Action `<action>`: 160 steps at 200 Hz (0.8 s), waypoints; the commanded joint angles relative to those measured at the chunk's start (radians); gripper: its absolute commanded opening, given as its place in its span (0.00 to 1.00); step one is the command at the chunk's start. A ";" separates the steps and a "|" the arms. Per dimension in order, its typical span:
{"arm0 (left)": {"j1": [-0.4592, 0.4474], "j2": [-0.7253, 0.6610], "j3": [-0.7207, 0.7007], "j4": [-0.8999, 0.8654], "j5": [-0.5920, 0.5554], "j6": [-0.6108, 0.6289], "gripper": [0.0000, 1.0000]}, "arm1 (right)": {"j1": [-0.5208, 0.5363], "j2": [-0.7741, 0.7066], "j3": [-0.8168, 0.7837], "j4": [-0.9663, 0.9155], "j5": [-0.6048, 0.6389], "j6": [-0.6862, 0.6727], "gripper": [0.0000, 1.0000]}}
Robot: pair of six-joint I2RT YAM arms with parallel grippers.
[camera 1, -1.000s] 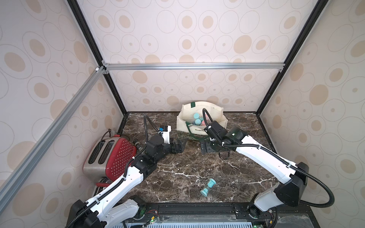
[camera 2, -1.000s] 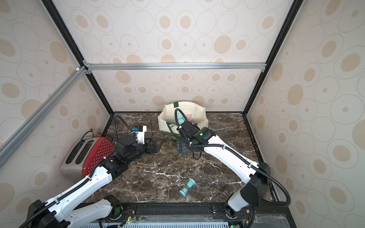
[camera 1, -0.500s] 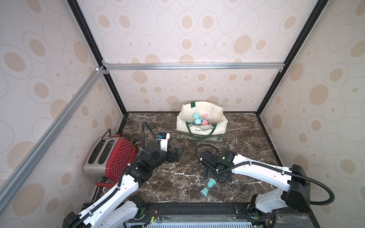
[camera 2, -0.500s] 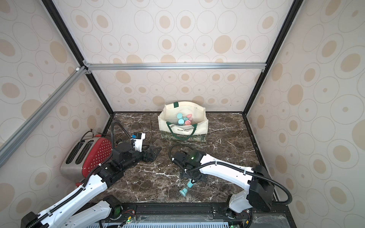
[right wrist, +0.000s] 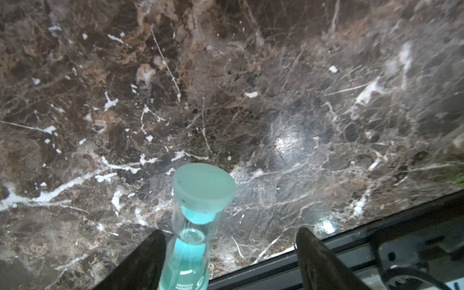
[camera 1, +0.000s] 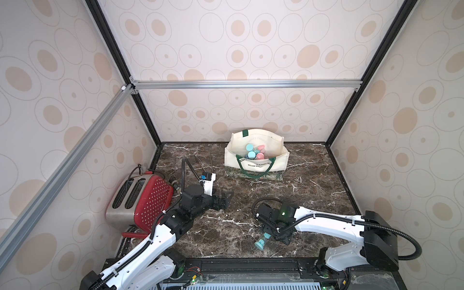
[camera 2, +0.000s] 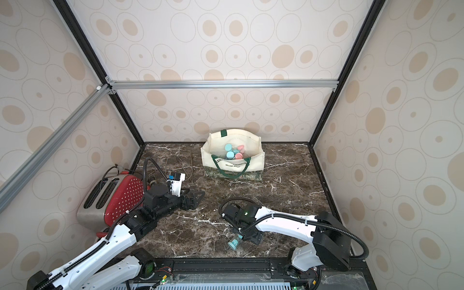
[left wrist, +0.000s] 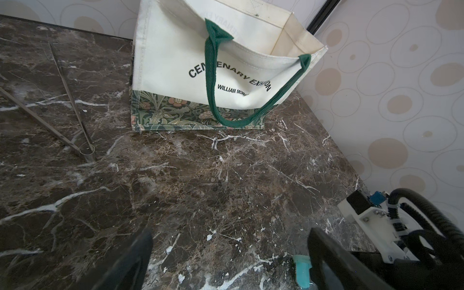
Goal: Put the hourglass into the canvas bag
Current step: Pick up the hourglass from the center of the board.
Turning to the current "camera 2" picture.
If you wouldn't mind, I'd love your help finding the aluminium frame rail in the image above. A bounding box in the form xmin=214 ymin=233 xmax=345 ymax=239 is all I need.
xmin=1 ymin=84 xmax=110 ymax=211
xmin=109 ymin=79 xmax=339 ymax=89

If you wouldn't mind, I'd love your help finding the aluminium frame rail back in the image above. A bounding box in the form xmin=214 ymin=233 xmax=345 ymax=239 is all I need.
xmin=109 ymin=79 xmax=339 ymax=89

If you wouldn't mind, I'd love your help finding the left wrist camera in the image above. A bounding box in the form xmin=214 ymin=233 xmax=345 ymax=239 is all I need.
xmin=167 ymin=172 xmax=186 ymax=197

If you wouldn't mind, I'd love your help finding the aluminium frame rail left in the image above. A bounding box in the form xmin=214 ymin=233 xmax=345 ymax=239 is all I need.
xmin=1 ymin=84 xmax=110 ymax=211

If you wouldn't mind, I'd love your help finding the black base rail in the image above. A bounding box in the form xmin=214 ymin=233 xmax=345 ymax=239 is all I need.
xmin=65 ymin=255 xmax=378 ymax=290

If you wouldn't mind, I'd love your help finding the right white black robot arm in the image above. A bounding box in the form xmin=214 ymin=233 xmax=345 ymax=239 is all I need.
xmin=218 ymin=198 xmax=369 ymax=279

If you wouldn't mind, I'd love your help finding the cream canvas tote bag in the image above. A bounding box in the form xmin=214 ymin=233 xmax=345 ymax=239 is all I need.
xmin=201 ymin=129 xmax=265 ymax=181

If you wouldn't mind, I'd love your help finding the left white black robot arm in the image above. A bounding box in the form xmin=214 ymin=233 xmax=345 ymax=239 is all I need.
xmin=27 ymin=157 xmax=205 ymax=290

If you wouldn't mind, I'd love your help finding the red and steel toaster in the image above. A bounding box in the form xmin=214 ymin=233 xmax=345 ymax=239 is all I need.
xmin=77 ymin=174 xmax=143 ymax=232

